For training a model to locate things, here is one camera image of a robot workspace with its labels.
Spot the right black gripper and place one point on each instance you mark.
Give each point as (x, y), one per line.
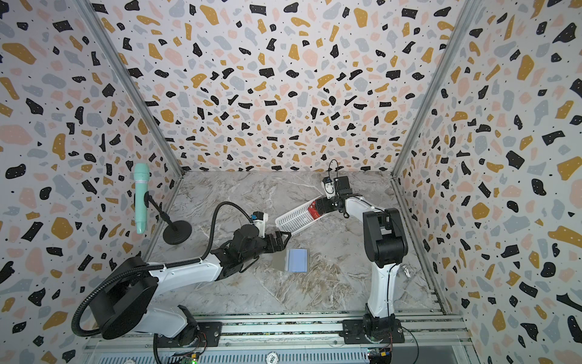
(327, 205)

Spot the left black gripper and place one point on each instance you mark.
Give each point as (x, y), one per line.
(270, 237)

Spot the white plastic mesh basket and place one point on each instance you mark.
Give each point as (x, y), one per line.
(296, 220)

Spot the stack of red cards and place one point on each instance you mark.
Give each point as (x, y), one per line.
(316, 209)

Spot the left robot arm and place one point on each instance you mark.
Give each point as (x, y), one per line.
(123, 302)

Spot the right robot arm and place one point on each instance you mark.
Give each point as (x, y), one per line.
(385, 247)

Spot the black microphone stand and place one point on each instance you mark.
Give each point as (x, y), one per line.
(176, 232)

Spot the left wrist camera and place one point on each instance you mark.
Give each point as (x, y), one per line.
(260, 220)

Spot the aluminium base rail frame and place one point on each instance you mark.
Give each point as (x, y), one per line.
(426, 337)

